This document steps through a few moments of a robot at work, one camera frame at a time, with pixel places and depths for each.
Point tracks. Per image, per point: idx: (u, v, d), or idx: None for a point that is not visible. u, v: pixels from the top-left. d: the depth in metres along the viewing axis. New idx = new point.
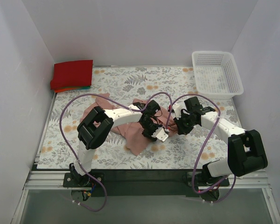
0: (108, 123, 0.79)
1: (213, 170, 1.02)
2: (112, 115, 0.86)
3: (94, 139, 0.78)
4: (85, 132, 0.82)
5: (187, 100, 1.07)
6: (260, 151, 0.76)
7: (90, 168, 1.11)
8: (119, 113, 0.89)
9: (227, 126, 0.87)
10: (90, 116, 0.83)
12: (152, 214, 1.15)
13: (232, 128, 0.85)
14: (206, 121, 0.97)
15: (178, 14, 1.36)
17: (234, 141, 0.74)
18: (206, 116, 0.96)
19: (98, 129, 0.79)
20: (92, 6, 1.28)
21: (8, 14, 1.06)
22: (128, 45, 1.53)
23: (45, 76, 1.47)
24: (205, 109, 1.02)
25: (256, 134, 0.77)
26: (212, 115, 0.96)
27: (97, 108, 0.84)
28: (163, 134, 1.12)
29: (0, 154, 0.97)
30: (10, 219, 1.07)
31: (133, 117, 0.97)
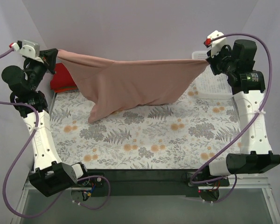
0: (58, 171, 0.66)
1: (213, 169, 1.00)
2: (47, 158, 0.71)
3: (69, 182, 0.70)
4: (58, 189, 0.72)
5: (243, 47, 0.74)
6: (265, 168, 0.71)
7: (78, 164, 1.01)
8: (45, 147, 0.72)
9: (256, 134, 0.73)
10: (43, 185, 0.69)
12: (152, 213, 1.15)
13: (259, 139, 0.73)
14: (240, 101, 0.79)
15: (178, 14, 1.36)
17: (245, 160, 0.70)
18: (245, 100, 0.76)
19: (63, 181, 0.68)
20: (93, 7, 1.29)
21: (8, 15, 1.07)
22: (129, 45, 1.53)
23: (45, 76, 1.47)
24: (253, 78, 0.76)
25: (277, 162, 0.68)
26: (254, 98, 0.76)
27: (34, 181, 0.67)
28: (27, 51, 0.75)
29: (1, 154, 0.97)
30: (10, 219, 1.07)
31: (45, 122, 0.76)
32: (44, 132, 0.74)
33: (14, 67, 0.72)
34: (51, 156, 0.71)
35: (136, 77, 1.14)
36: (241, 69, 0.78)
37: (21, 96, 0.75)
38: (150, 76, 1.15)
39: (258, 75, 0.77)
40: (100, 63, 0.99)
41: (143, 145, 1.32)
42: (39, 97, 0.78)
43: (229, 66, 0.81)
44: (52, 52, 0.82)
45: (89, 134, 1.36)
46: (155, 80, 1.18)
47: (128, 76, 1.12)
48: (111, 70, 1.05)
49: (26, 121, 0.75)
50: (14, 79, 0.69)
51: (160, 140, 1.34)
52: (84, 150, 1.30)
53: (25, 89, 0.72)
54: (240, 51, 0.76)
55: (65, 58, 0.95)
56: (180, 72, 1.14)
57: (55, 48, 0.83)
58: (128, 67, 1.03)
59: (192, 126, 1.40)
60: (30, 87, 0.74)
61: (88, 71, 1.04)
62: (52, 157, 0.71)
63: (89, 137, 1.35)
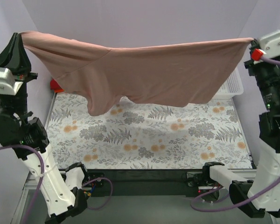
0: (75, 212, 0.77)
1: (213, 173, 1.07)
2: (60, 203, 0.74)
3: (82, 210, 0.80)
4: None
5: None
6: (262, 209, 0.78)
7: (75, 171, 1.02)
8: (56, 193, 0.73)
9: (274, 196, 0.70)
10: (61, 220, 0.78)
12: (152, 213, 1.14)
13: (274, 199, 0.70)
14: (268, 154, 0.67)
15: (178, 14, 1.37)
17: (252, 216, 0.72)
18: (276, 159, 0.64)
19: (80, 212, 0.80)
20: (93, 7, 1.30)
21: (8, 14, 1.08)
22: (128, 45, 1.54)
23: (45, 76, 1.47)
24: None
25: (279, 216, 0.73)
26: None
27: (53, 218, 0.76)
28: None
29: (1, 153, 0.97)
30: (10, 219, 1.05)
31: (51, 163, 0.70)
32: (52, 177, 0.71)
33: (0, 118, 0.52)
34: (65, 199, 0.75)
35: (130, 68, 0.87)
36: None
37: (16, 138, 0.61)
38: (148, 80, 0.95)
39: None
40: (86, 57, 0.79)
41: (143, 145, 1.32)
42: (37, 131, 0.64)
43: (272, 93, 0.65)
44: (18, 52, 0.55)
45: (88, 134, 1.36)
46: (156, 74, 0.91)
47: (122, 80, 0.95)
48: (99, 71, 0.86)
49: (29, 165, 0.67)
50: (4, 135, 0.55)
51: (160, 140, 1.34)
52: (84, 150, 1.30)
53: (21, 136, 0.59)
54: None
55: (40, 45, 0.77)
56: (189, 73, 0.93)
57: (18, 37, 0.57)
58: (121, 64, 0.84)
59: (192, 126, 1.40)
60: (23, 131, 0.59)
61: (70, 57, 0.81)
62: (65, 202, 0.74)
63: (89, 137, 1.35)
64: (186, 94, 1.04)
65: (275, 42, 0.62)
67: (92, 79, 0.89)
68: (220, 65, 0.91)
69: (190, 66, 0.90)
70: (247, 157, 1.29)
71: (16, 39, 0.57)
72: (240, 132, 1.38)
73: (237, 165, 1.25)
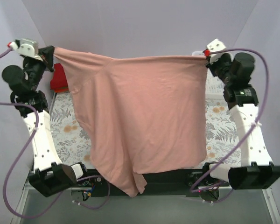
0: (60, 175, 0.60)
1: (213, 170, 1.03)
2: (47, 160, 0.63)
3: (67, 183, 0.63)
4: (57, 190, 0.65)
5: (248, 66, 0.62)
6: (268, 183, 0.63)
7: (79, 166, 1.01)
8: (45, 147, 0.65)
9: (254, 144, 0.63)
10: (41, 186, 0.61)
12: (151, 214, 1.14)
13: (258, 150, 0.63)
14: (234, 113, 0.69)
15: (177, 14, 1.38)
17: (248, 175, 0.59)
18: (241, 112, 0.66)
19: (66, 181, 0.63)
20: (93, 7, 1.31)
21: (8, 14, 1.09)
22: (128, 44, 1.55)
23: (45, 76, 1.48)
24: (247, 93, 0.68)
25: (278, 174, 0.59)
26: (248, 111, 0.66)
27: (33, 179, 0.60)
28: (24, 49, 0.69)
29: (1, 153, 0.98)
30: (10, 219, 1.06)
31: (45, 123, 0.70)
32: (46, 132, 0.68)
33: (13, 66, 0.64)
34: (54, 157, 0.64)
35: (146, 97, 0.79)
36: (237, 84, 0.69)
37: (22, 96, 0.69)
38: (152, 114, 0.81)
39: (251, 90, 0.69)
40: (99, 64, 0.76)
41: None
42: (39, 97, 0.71)
43: (227, 76, 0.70)
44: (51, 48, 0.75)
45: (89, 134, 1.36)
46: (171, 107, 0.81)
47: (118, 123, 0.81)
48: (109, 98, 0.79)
49: (25, 122, 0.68)
50: (12, 80, 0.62)
51: None
52: (84, 150, 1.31)
53: (26, 89, 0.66)
54: (237, 68, 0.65)
55: (62, 52, 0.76)
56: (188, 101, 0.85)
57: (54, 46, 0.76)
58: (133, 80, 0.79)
59: None
60: (31, 88, 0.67)
61: (85, 64, 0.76)
62: (52, 158, 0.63)
63: (89, 137, 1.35)
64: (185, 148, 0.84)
65: (214, 45, 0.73)
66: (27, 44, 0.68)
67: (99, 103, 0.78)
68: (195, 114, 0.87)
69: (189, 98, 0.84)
70: None
71: (49, 50, 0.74)
72: None
73: None
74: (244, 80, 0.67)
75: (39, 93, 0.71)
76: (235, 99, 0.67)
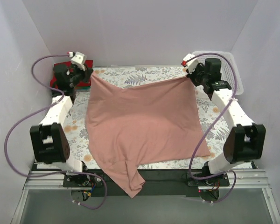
0: (56, 131, 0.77)
1: (213, 166, 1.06)
2: (52, 120, 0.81)
3: (59, 146, 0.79)
4: (48, 154, 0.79)
5: (216, 64, 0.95)
6: (258, 145, 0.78)
7: (80, 162, 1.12)
8: (55, 113, 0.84)
9: (235, 113, 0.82)
10: (37, 144, 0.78)
12: (152, 213, 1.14)
13: (240, 116, 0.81)
14: (215, 97, 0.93)
15: (177, 14, 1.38)
17: (237, 133, 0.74)
18: (219, 94, 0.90)
19: (57, 143, 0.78)
20: (93, 6, 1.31)
21: (8, 14, 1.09)
22: (128, 44, 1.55)
23: (45, 76, 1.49)
24: (220, 85, 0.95)
25: (263, 131, 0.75)
26: (225, 93, 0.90)
27: (32, 131, 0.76)
28: (77, 57, 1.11)
29: (1, 152, 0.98)
30: (10, 219, 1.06)
31: (65, 102, 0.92)
32: (61, 106, 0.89)
33: (62, 65, 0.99)
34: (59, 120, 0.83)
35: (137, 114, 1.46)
36: (213, 79, 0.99)
37: (59, 86, 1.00)
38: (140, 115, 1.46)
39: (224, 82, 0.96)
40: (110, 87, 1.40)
41: None
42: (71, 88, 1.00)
43: (203, 79, 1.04)
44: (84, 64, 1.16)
45: (89, 134, 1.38)
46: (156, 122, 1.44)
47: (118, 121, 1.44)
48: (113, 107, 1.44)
49: (53, 99, 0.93)
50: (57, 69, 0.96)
51: None
52: (84, 150, 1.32)
53: (65, 80, 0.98)
54: (209, 67, 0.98)
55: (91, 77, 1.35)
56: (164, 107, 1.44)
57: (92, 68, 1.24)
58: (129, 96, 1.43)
59: None
60: (67, 81, 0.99)
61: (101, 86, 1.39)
62: (56, 120, 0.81)
63: (89, 138, 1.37)
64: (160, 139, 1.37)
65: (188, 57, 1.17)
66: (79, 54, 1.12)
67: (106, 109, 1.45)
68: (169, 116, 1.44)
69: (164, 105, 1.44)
70: None
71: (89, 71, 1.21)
72: None
73: (237, 165, 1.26)
74: (216, 75, 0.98)
75: (71, 87, 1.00)
76: (213, 88, 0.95)
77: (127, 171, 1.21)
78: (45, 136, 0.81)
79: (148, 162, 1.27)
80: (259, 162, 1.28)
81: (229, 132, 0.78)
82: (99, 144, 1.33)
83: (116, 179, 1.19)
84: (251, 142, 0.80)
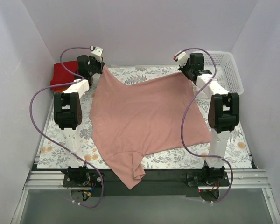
0: (74, 97, 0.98)
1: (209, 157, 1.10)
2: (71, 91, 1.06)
3: (75, 110, 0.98)
4: (64, 116, 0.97)
5: (195, 56, 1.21)
6: (235, 110, 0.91)
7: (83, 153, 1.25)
8: (75, 87, 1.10)
9: (214, 87, 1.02)
10: (58, 105, 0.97)
12: (152, 213, 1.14)
13: (218, 88, 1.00)
14: (199, 80, 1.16)
15: (176, 14, 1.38)
17: (216, 99, 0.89)
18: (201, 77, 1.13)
19: (73, 108, 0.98)
20: (93, 7, 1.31)
21: (8, 14, 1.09)
22: (128, 44, 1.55)
23: (45, 76, 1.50)
24: (202, 71, 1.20)
25: (236, 97, 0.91)
26: (206, 77, 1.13)
27: (56, 96, 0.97)
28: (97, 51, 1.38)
29: (1, 152, 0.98)
30: (10, 219, 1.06)
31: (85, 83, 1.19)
32: (80, 85, 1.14)
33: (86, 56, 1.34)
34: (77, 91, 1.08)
35: (142, 108, 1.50)
36: (197, 68, 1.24)
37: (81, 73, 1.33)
38: (143, 109, 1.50)
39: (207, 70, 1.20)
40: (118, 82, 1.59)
41: None
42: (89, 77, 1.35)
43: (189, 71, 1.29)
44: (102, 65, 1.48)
45: (88, 134, 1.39)
46: (158, 118, 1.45)
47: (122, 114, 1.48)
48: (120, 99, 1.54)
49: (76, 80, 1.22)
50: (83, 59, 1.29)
51: None
52: (84, 150, 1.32)
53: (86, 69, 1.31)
54: (192, 59, 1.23)
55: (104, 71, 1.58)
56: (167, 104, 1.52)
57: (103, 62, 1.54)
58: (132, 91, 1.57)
59: None
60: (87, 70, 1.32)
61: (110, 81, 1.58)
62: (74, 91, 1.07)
63: (89, 137, 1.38)
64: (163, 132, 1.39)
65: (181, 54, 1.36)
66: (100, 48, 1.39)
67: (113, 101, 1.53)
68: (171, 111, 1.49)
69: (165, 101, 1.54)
70: (248, 157, 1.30)
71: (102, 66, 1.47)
72: (240, 132, 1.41)
73: (237, 165, 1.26)
74: (199, 66, 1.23)
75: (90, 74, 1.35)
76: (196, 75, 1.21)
77: (132, 162, 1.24)
78: (64, 103, 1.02)
79: (153, 152, 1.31)
80: (259, 161, 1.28)
81: (210, 101, 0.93)
82: (103, 136, 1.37)
83: (120, 174, 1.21)
84: (230, 110, 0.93)
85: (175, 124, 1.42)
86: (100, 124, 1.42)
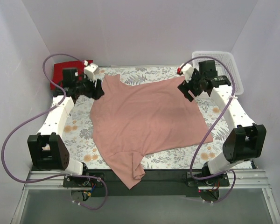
0: (54, 142, 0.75)
1: (212, 166, 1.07)
2: (51, 129, 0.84)
3: (56, 157, 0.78)
4: (45, 164, 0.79)
5: (204, 63, 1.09)
6: (258, 145, 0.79)
7: (80, 164, 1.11)
8: (54, 120, 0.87)
9: (235, 113, 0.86)
10: (35, 154, 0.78)
12: (152, 214, 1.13)
13: (240, 115, 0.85)
14: (216, 95, 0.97)
15: (176, 14, 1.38)
17: (238, 136, 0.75)
18: (219, 92, 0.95)
19: (54, 155, 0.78)
20: (93, 6, 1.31)
21: (8, 14, 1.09)
22: (128, 44, 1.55)
23: (45, 76, 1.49)
24: (219, 79, 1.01)
25: (263, 131, 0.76)
26: (224, 90, 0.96)
27: (31, 140, 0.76)
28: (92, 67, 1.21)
29: (1, 153, 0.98)
30: (10, 219, 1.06)
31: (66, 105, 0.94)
32: (61, 110, 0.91)
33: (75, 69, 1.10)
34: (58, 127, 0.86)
35: (142, 108, 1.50)
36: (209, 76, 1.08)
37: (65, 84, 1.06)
38: (143, 109, 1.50)
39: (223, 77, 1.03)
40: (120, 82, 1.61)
41: None
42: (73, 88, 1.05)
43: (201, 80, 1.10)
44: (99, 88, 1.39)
45: (88, 134, 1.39)
46: (158, 118, 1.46)
47: (122, 113, 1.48)
48: (121, 99, 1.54)
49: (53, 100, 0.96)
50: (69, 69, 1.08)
51: None
52: (84, 150, 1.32)
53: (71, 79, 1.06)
54: (203, 66, 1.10)
55: None
56: (167, 104, 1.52)
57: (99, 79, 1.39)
58: (133, 90, 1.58)
59: None
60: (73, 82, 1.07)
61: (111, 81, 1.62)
62: (54, 129, 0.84)
63: (89, 137, 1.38)
64: (163, 131, 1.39)
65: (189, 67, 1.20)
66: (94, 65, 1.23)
67: (113, 101, 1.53)
68: (170, 111, 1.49)
69: (165, 101, 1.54)
70: None
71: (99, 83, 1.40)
72: None
73: (237, 165, 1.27)
74: (213, 73, 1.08)
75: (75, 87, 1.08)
76: (212, 84, 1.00)
77: (132, 162, 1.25)
78: (43, 144, 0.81)
79: (153, 152, 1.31)
80: (259, 161, 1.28)
81: (231, 133, 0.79)
82: (104, 135, 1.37)
83: (120, 174, 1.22)
84: (251, 141, 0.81)
85: (175, 124, 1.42)
86: (100, 124, 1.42)
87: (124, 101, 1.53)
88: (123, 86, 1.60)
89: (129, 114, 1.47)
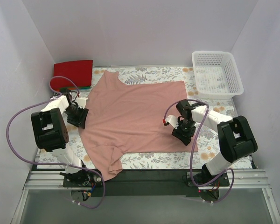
0: (55, 114, 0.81)
1: (212, 166, 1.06)
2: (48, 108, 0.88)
3: (58, 127, 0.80)
4: (47, 136, 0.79)
5: (178, 104, 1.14)
6: (249, 135, 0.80)
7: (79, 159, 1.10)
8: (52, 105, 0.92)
9: (216, 115, 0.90)
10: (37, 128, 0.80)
12: (152, 213, 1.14)
13: (220, 116, 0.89)
14: (196, 115, 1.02)
15: (176, 14, 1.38)
17: (224, 128, 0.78)
18: (197, 111, 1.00)
19: (56, 126, 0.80)
20: (92, 6, 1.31)
21: (7, 15, 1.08)
22: (128, 44, 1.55)
23: (45, 76, 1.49)
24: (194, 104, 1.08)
25: (244, 120, 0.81)
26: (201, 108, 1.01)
27: (32, 115, 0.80)
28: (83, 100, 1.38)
29: (1, 153, 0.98)
30: (10, 219, 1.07)
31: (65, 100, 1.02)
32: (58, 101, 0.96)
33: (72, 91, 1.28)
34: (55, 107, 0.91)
35: (137, 107, 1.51)
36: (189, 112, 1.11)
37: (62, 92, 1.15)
38: (143, 109, 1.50)
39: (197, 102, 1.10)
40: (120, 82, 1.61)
41: None
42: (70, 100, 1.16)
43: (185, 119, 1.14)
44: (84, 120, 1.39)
45: None
46: (157, 118, 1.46)
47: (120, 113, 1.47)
48: (120, 99, 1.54)
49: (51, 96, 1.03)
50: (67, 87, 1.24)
51: None
52: (84, 150, 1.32)
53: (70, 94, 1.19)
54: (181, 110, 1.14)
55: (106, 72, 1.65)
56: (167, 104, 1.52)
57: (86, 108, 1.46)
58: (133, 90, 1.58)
59: None
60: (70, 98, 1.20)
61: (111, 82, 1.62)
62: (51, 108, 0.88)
63: None
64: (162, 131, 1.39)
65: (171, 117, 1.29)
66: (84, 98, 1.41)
67: (108, 100, 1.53)
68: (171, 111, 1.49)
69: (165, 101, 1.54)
70: (248, 157, 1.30)
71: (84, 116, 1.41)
72: None
73: (237, 165, 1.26)
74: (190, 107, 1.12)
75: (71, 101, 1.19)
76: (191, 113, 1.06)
77: (111, 156, 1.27)
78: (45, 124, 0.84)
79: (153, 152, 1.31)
80: (259, 161, 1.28)
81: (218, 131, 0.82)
82: (94, 129, 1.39)
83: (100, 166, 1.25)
84: (242, 136, 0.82)
85: None
86: (99, 124, 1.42)
87: (123, 101, 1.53)
88: (123, 86, 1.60)
89: (129, 114, 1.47)
